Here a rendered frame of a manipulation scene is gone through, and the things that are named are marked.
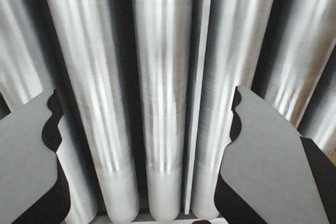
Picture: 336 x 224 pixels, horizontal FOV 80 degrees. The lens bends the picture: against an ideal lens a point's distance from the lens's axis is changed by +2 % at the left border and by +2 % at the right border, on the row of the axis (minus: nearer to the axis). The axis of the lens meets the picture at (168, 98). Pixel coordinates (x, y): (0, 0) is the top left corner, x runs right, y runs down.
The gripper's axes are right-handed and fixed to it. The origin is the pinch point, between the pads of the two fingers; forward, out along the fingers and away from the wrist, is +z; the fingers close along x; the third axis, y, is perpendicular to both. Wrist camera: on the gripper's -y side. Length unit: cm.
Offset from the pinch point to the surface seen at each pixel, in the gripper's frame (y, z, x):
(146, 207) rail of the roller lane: 27.0, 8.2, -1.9
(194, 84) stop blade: 3.2, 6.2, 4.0
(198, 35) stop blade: -1.3, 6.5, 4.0
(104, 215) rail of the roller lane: 27.0, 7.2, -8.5
